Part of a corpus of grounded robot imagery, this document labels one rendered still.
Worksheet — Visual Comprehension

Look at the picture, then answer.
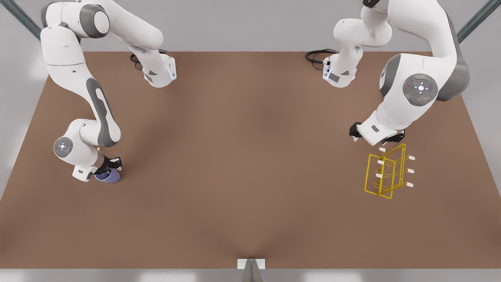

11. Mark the blue cup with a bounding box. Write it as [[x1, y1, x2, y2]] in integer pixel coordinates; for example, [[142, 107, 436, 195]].
[[95, 169, 121, 183]]

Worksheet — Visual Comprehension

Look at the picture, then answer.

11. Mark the yellow wire cup holder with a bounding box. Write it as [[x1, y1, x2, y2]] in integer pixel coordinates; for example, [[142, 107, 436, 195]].
[[364, 143, 415, 199]]

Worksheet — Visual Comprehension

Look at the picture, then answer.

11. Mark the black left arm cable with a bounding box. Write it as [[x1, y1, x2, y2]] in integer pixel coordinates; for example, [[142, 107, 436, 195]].
[[305, 49, 338, 71]]

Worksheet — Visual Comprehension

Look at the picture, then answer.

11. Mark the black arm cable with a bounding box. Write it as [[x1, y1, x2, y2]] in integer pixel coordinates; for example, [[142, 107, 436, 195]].
[[305, 49, 338, 71], [130, 49, 168, 71]]

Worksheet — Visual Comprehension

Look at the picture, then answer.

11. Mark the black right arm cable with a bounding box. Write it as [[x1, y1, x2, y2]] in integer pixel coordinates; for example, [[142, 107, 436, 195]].
[[130, 49, 168, 71]]

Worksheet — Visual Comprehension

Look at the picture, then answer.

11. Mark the silver frame post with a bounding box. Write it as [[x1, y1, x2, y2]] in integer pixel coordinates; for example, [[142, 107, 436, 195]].
[[237, 258, 266, 282], [456, 0, 501, 44], [0, 0, 42, 41]]

